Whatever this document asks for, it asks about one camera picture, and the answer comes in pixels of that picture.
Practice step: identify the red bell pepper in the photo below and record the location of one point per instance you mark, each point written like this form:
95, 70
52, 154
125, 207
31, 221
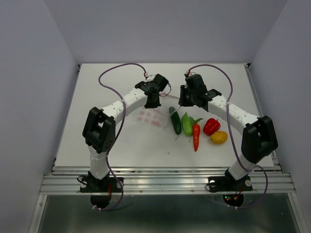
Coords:
211, 126

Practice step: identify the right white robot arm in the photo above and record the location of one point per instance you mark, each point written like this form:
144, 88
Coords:
258, 133

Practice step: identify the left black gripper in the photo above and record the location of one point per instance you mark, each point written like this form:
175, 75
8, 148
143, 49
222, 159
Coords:
153, 105

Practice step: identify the clear pink-dotted zip bag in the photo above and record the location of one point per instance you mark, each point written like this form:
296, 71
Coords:
156, 117

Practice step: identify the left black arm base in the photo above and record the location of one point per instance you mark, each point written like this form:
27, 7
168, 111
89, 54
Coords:
105, 194

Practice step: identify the dark green cucumber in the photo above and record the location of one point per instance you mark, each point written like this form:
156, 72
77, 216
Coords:
175, 120

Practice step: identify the aluminium rail frame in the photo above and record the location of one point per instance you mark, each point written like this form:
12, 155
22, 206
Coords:
164, 177

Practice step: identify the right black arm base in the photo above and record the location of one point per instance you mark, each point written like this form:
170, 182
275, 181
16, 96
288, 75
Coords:
233, 189

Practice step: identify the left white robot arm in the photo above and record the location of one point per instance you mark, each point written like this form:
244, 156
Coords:
100, 128

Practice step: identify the orange carrot with leaves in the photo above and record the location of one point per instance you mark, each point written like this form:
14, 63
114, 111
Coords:
195, 132

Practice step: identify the yellow lemon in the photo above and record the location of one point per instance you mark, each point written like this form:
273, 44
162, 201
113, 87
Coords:
219, 137

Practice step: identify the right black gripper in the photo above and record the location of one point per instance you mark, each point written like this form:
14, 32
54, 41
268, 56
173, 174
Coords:
182, 101

